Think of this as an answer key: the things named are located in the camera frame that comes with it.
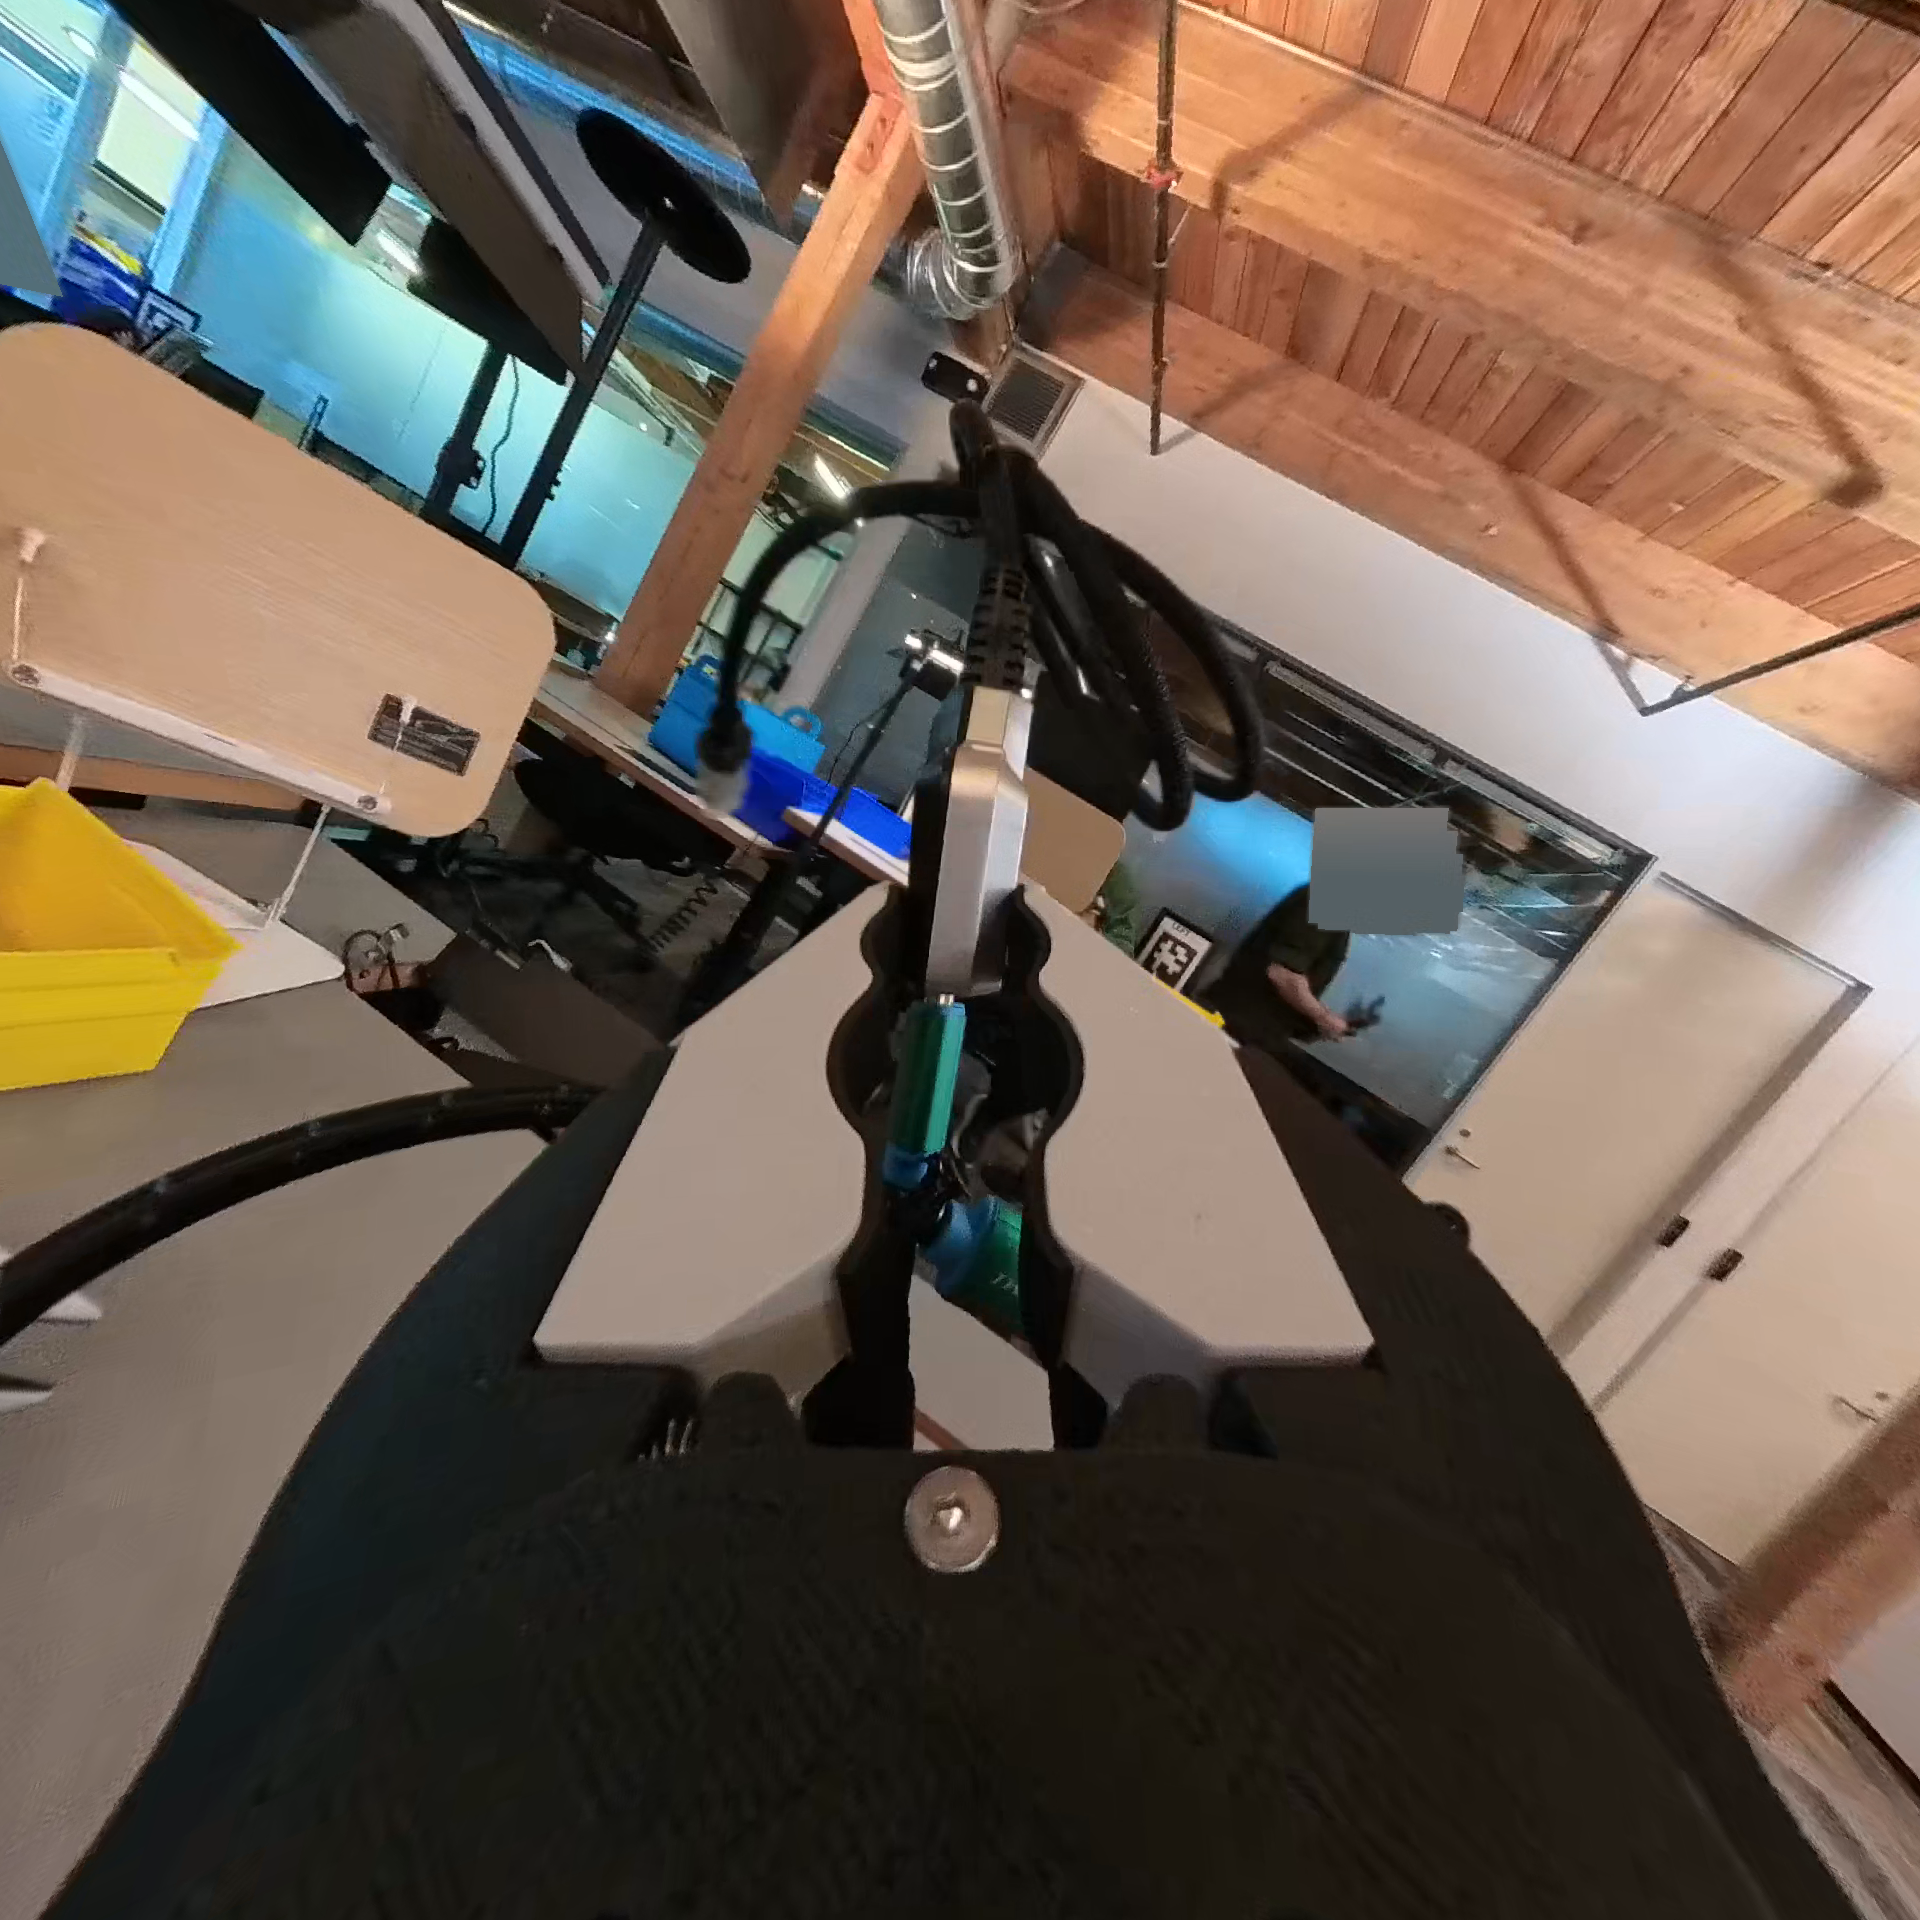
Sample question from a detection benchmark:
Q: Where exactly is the flat blue plastic bin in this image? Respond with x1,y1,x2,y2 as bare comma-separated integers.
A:
780,801,917,887

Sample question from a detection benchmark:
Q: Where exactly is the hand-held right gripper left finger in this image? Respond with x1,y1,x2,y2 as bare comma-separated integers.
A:
533,884,917,1445

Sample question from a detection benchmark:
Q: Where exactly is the white door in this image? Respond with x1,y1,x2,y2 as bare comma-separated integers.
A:
1592,1036,1920,1561
1411,871,1869,1396

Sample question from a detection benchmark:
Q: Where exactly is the hanging metal rod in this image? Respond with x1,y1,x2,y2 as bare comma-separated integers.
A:
1142,0,1186,455

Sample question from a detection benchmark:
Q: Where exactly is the large wooden board on stand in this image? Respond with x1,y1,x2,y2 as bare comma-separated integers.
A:
0,323,561,1009

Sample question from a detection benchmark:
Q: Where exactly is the black round-base stand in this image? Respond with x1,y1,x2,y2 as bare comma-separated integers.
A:
504,105,753,577

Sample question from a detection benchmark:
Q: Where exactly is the large window wall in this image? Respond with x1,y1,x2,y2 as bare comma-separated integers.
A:
0,0,904,676

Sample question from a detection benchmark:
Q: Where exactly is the wooden post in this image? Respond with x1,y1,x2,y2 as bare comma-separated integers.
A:
1710,1423,1920,1727
593,88,932,712

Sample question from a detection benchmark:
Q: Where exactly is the large yellow plastic bin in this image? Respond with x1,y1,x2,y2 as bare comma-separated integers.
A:
0,780,242,1095

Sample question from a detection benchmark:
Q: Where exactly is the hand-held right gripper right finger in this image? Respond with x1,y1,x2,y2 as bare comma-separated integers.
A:
1019,887,1384,1445

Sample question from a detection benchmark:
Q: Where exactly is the silver adapter hub with cable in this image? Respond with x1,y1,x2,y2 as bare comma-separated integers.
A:
697,401,1264,1003

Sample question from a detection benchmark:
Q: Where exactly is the glass partition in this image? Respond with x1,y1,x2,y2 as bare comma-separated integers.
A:
1112,598,1652,1172

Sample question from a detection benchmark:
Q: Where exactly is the tall blue handled bin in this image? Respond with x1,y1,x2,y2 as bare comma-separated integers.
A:
646,660,834,811

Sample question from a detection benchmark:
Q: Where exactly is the black braided green-plug hdmi cable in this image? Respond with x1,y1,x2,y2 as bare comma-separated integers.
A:
0,997,1045,1445

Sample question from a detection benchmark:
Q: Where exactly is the black office chair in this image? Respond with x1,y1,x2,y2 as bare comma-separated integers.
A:
510,750,736,963

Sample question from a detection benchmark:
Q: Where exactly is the wall vent grille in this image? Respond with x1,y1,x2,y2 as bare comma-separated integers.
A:
982,345,1086,447

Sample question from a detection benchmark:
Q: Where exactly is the short blue handled bin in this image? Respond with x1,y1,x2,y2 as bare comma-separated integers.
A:
744,750,841,847

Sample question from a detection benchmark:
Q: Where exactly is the grey desk with brown edge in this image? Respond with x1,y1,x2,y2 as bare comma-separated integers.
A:
780,801,917,902
516,667,798,856

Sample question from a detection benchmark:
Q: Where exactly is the silver flexible duct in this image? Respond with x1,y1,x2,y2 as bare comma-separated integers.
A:
872,0,1028,317

